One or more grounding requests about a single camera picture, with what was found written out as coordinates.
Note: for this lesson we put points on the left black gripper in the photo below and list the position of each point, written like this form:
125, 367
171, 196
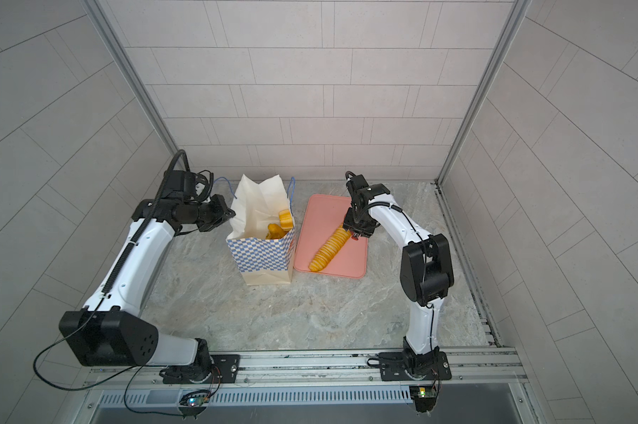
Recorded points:
222, 212

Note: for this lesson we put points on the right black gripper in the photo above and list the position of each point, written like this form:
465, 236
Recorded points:
362, 231

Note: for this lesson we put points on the long ridged bread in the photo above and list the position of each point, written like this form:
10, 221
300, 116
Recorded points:
329, 250

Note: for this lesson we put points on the checkered paper bag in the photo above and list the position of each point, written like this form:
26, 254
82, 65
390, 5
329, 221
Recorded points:
261, 261

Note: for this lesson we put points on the long oval bread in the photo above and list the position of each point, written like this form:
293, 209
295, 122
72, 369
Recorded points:
275, 232

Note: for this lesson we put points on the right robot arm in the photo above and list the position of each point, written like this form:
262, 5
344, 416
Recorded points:
426, 272

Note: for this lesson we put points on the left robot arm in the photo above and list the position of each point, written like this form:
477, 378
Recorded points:
108, 330

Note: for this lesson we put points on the pink tray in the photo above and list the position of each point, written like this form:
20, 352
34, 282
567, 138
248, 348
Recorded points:
324, 214

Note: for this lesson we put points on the left circuit board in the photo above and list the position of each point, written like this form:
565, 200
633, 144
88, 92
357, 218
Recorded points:
195, 399

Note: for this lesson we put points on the circuit board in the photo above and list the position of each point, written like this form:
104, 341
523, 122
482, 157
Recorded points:
195, 399
424, 398

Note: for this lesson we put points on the right circuit board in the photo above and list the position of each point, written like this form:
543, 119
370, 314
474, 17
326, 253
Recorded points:
424, 398

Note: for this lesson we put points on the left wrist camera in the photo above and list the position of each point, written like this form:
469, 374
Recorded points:
186, 186

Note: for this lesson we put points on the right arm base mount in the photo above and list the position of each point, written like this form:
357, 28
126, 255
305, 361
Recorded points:
406, 366

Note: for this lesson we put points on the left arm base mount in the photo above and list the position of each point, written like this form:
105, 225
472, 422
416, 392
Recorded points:
213, 369

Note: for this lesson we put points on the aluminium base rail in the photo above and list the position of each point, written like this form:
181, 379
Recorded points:
369, 367

